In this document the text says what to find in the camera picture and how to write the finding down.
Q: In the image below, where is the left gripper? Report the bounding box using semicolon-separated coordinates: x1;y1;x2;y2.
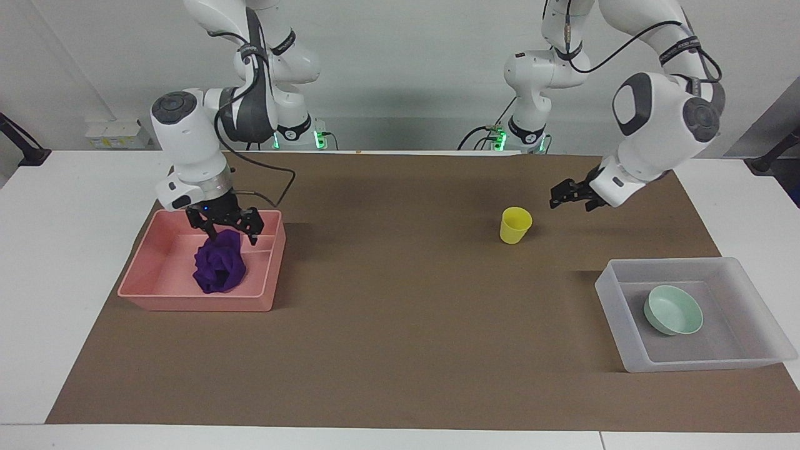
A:
549;167;611;213

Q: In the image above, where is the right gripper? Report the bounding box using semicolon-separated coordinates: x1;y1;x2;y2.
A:
185;189;263;246

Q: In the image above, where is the black stand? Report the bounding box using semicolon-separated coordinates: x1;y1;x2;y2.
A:
749;125;800;176
0;112;53;168

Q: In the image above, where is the pink plastic tray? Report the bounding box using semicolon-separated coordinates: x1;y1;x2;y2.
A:
117;209;287;313

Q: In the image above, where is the yellow plastic cup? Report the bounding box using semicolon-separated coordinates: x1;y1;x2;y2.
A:
499;207;533;245

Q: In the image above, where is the white socket box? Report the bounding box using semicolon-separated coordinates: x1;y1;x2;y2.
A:
85;119;151;150

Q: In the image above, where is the light green bowl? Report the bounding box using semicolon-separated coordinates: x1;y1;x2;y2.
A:
643;284;704;336

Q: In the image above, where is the purple cloth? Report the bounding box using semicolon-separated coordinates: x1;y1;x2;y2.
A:
192;229;248;295

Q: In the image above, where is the translucent white plastic bin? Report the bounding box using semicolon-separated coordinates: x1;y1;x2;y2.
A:
594;257;799;374

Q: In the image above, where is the black cable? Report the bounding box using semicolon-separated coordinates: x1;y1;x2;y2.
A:
492;95;519;129
206;28;297;209
542;0;724;86
457;125;501;151

